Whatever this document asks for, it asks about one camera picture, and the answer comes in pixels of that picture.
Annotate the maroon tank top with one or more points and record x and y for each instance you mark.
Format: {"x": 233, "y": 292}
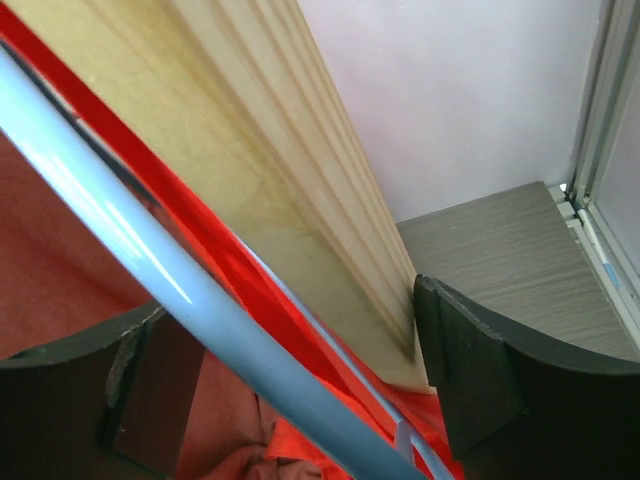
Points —
{"x": 57, "y": 279}

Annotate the red tank top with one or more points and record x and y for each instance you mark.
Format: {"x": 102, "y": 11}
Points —
{"x": 267, "y": 298}

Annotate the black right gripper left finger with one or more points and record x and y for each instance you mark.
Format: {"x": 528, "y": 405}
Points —
{"x": 109, "y": 402}

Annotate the light blue hanger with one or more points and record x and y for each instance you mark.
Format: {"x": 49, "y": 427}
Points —
{"x": 159, "y": 263}

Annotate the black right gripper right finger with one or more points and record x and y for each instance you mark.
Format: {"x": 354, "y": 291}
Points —
{"x": 520, "y": 404}

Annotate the wooden clothes rack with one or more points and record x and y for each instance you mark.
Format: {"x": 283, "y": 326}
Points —
{"x": 235, "y": 98}

